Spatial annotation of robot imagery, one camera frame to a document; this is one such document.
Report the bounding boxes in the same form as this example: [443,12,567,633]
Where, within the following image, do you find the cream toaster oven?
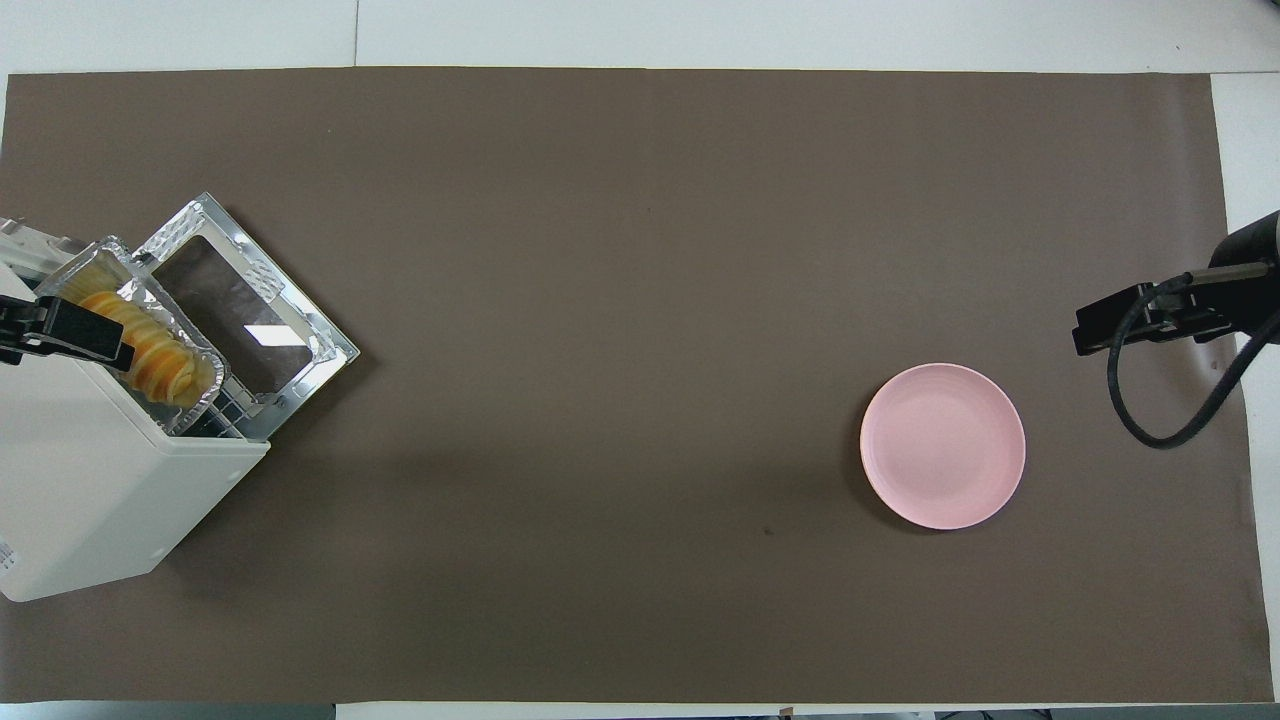
[0,218,272,603]

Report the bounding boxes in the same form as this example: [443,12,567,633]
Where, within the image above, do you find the aluminium foil tray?
[34,235,232,439]

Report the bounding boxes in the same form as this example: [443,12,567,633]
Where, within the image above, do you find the metal oven wire rack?
[180,385,253,441]

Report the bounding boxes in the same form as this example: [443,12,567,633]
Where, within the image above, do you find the brown table mat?
[0,67,1251,705]

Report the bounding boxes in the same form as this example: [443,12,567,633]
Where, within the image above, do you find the pink round plate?
[860,362,1028,532]

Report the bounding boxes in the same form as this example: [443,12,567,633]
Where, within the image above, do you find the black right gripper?
[1073,262,1269,358]

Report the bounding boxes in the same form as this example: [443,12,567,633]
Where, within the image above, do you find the glass oven door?
[128,192,361,442]

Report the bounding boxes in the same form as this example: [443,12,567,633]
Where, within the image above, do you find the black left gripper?
[0,296,137,374]

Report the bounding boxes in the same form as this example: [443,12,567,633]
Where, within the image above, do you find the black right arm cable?
[1105,278,1280,450]

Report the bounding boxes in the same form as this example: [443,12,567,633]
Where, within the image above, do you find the sliced orange bread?
[61,261,217,410]

